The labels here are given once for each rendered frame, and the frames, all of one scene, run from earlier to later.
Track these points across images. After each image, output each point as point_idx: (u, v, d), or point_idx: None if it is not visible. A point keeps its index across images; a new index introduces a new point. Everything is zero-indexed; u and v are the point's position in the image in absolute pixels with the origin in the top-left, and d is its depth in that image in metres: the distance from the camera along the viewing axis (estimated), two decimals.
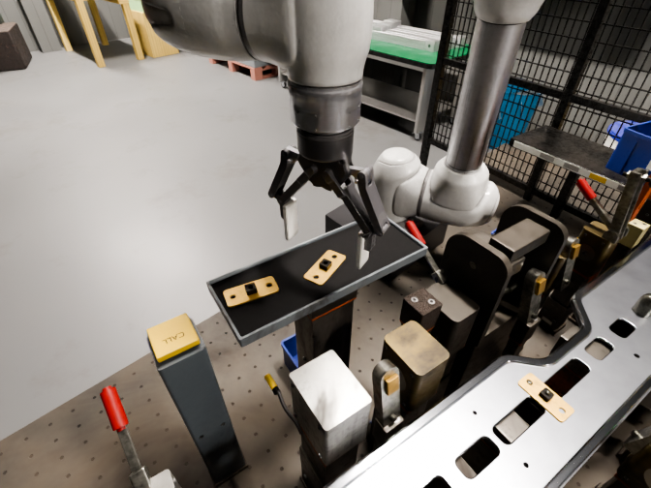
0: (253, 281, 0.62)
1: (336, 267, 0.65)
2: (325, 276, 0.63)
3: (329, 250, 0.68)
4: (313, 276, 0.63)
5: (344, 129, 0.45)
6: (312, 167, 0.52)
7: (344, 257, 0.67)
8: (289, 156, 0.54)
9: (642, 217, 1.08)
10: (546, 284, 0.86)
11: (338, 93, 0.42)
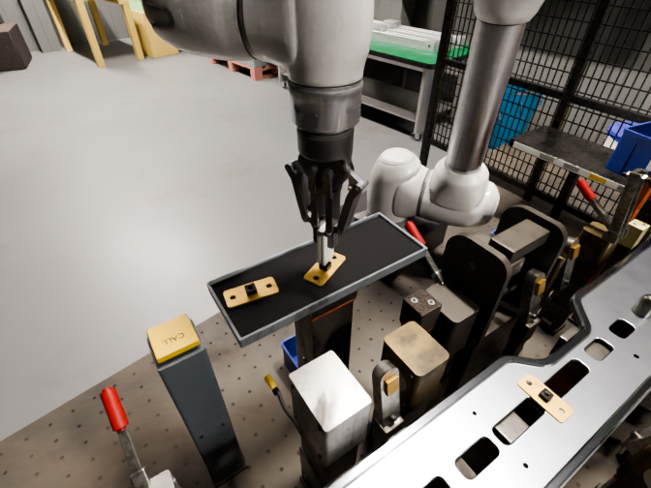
0: (253, 282, 0.62)
1: (336, 268, 0.65)
2: (325, 277, 0.63)
3: None
4: (313, 277, 0.63)
5: (344, 129, 0.45)
6: (310, 166, 0.52)
7: (344, 258, 0.67)
8: (294, 167, 0.55)
9: (642, 217, 1.08)
10: (546, 285, 0.86)
11: (338, 93, 0.42)
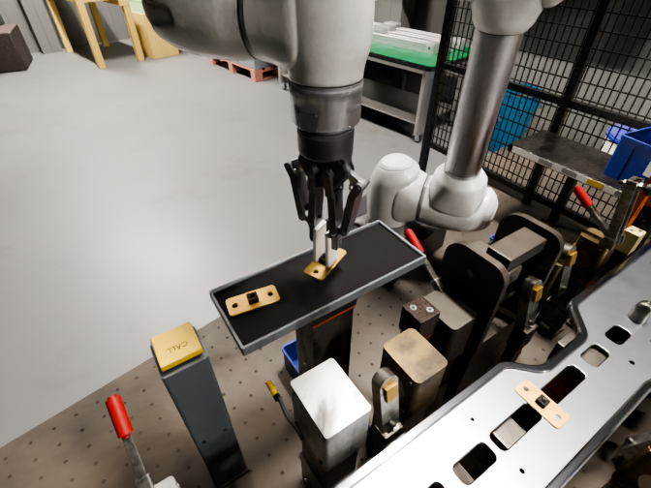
0: (255, 289, 0.63)
1: (336, 262, 0.64)
2: (325, 271, 0.62)
3: None
4: (313, 271, 0.63)
5: (344, 129, 0.45)
6: (310, 166, 0.52)
7: (344, 252, 0.66)
8: (293, 167, 0.55)
9: (639, 223, 1.09)
10: (543, 290, 0.87)
11: (339, 93, 0.42)
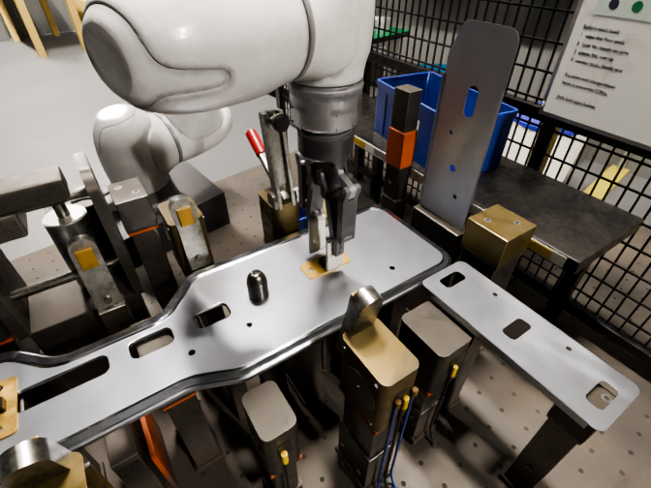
0: None
1: (334, 267, 0.64)
2: (319, 272, 0.63)
3: None
4: (308, 268, 0.64)
5: (329, 131, 0.45)
6: (310, 163, 0.53)
7: (349, 259, 0.65)
8: (301, 158, 0.56)
9: (387, 185, 0.89)
10: (180, 261, 0.67)
11: (322, 94, 0.42)
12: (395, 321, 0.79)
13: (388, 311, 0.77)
